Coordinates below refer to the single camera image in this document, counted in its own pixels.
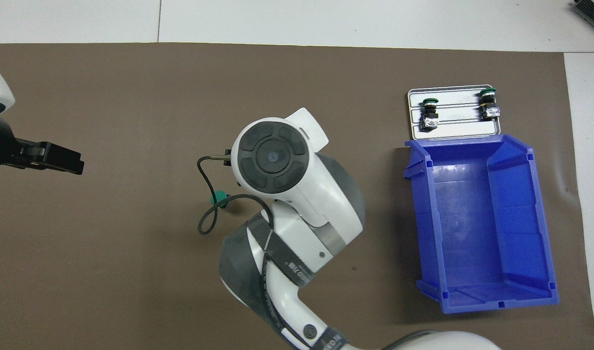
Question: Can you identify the brown table mat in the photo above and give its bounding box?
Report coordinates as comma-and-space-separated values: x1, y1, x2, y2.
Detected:
0, 43, 594, 350

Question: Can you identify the grey metal tray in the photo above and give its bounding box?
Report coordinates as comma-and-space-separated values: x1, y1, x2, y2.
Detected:
407, 86, 502, 141

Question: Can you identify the blue plastic storage bin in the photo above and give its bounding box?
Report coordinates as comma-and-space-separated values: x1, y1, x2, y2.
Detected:
403, 134, 559, 315

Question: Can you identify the dark ribbed device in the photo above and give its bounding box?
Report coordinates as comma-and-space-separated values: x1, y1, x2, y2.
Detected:
572, 0, 594, 35

